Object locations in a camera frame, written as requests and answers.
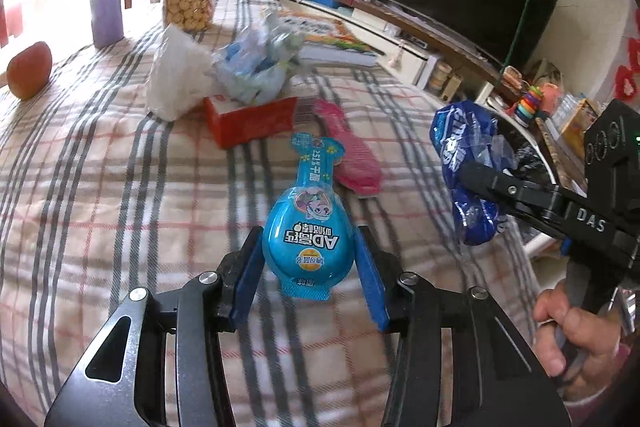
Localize red heart hanging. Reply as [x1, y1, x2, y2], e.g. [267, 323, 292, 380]
[615, 7, 640, 100]

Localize crumpled blue-white wrapper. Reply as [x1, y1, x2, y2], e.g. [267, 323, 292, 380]
[212, 9, 308, 105]

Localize red apple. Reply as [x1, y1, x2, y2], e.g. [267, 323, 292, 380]
[6, 42, 53, 100]

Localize blue plastic wrapper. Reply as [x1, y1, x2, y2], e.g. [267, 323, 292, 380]
[431, 102, 518, 247]

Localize white tv cabinet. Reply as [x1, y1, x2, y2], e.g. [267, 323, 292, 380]
[280, 0, 451, 92]

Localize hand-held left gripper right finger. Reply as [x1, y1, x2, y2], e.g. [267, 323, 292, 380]
[352, 227, 573, 427]

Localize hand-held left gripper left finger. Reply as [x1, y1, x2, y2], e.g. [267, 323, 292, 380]
[45, 227, 265, 427]

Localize blue egg-shaped snack packet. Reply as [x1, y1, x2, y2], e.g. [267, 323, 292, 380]
[261, 132, 358, 303]

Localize wooden tv riser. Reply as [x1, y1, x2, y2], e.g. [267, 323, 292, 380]
[334, 0, 506, 75]

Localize rainbow stacking ring toy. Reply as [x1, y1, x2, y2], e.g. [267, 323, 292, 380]
[515, 86, 545, 128]

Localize person's right hand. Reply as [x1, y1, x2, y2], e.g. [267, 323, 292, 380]
[532, 289, 626, 408]

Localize red cardboard box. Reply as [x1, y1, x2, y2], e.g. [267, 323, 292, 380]
[203, 96, 299, 150]

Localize white-rimmed trash bin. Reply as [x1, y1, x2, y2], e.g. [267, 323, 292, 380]
[480, 99, 576, 258]

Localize green stick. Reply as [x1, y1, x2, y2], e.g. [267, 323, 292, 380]
[502, 0, 536, 68]

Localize plaid tablecloth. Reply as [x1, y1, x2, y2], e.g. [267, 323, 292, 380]
[0, 0, 541, 427]

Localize colourful cardboard box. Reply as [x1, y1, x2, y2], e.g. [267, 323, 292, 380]
[560, 97, 601, 148]

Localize colourful picture book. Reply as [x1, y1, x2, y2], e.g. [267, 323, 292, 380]
[272, 7, 378, 68]

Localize white plastic bag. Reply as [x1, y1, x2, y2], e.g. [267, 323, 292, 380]
[145, 24, 217, 122]

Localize pink comb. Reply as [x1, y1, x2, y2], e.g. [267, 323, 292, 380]
[312, 101, 383, 196]

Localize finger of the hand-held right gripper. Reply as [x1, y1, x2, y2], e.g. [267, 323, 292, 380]
[458, 161, 573, 214]
[497, 203, 568, 239]

